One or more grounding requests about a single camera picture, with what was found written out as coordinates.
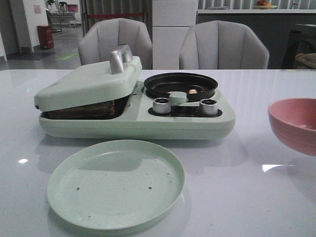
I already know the cooked shrimp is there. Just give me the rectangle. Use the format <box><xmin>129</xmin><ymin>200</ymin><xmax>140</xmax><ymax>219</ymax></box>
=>
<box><xmin>189</xmin><ymin>89</ymin><xmax>197</xmax><ymax>94</ymax></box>

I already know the mint green breakfast maker lid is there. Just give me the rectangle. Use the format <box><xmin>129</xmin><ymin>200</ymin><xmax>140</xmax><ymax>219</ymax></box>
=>
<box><xmin>34</xmin><ymin>56</ymin><xmax>142</xmax><ymax>112</ymax></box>

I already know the pink plastic bowl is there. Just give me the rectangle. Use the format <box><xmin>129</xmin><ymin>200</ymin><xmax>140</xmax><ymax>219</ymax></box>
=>
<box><xmin>268</xmin><ymin>98</ymin><xmax>316</xmax><ymax>156</ymax></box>

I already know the white bread slice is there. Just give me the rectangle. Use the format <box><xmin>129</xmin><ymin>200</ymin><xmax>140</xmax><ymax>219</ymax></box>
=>
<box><xmin>48</xmin><ymin>100</ymin><xmax>116</xmax><ymax>119</ymax></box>

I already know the left silver control knob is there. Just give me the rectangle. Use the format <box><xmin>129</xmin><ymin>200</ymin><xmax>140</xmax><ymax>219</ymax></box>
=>
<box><xmin>152</xmin><ymin>97</ymin><xmax>171</xmax><ymax>114</ymax></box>

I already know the silver control knob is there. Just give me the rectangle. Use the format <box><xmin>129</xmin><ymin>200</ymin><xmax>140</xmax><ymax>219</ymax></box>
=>
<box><xmin>199</xmin><ymin>99</ymin><xmax>218</xmax><ymax>116</ymax></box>
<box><xmin>152</xmin><ymin>97</ymin><xmax>171</xmax><ymax>114</ymax></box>

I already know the black round frying pan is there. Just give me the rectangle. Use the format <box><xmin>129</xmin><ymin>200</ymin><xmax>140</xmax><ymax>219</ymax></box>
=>
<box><xmin>144</xmin><ymin>72</ymin><xmax>218</xmax><ymax>102</ymax></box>

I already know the right silver control knob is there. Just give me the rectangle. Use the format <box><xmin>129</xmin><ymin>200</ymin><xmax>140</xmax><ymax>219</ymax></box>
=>
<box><xmin>199</xmin><ymin>99</ymin><xmax>218</xmax><ymax>116</ymax></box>

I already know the mint green round plate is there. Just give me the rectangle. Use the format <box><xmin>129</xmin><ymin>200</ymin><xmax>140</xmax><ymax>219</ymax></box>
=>
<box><xmin>47</xmin><ymin>140</ymin><xmax>185</xmax><ymax>233</ymax></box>

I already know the right grey upholstered chair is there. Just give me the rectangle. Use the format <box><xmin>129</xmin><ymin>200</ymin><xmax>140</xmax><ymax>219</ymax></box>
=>
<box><xmin>179</xmin><ymin>20</ymin><xmax>269</xmax><ymax>70</ymax></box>

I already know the grey upholstered chair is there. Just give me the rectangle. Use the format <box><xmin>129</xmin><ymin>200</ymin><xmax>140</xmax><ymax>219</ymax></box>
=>
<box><xmin>179</xmin><ymin>20</ymin><xmax>269</xmax><ymax>70</ymax></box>
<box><xmin>79</xmin><ymin>18</ymin><xmax>153</xmax><ymax>70</ymax></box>

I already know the left grey upholstered chair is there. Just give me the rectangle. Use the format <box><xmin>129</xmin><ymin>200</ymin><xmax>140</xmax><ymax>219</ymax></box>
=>
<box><xmin>79</xmin><ymin>18</ymin><xmax>153</xmax><ymax>70</ymax></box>

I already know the white refrigerator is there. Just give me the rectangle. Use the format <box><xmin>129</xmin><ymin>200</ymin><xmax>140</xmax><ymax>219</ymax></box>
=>
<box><xmin>152</xmin><ymin>0</ymin><xmax>198</xmax><ymax>70</ymax></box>

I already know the red trash bin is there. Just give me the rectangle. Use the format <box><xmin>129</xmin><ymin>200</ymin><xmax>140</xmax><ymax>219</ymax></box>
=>
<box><xmin>37</xmin><ymin>25</ymin><xmax>54</xmax><ymax>49</ymax></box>

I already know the grey counter with white top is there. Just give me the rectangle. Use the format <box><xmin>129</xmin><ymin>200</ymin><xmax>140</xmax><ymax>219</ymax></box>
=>
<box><xmin>197</xmin><ymin>9</ymin><xmax>316</xmax><ymax>69</ymax></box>

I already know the fruit bowl on counter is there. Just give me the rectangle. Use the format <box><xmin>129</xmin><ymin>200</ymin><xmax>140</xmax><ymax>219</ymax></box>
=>
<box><xmin>254</xmin><ymin>0</ymin><xmax>277</xmax><ymax>9</ymax></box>

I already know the beige cushion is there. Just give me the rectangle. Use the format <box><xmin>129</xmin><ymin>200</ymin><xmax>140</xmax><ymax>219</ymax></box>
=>
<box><xmin>295</xmin><ymin>53</ymin><xmax>316</xmax><ymax>70</ymax></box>

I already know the dark washing machine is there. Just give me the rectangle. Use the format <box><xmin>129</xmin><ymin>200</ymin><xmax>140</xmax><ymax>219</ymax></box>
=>
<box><xmin>281</xmin><ymin>24</ymin><xmax>316</xmax><ymax>69</ymax></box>

